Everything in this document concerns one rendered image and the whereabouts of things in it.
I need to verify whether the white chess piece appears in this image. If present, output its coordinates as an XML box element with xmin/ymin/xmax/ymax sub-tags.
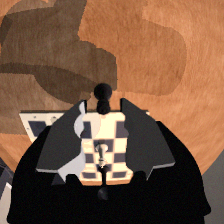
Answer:
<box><xmin>96</xmin><ymin>143</ymin><xmax>108</xmax><ymax>168</ymax></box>

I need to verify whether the chessboard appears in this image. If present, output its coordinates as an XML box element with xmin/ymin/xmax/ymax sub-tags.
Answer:
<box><xmin>19</xmin><ymin>111</ymin><xmax>132</xmax><ymax>181</ymax></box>

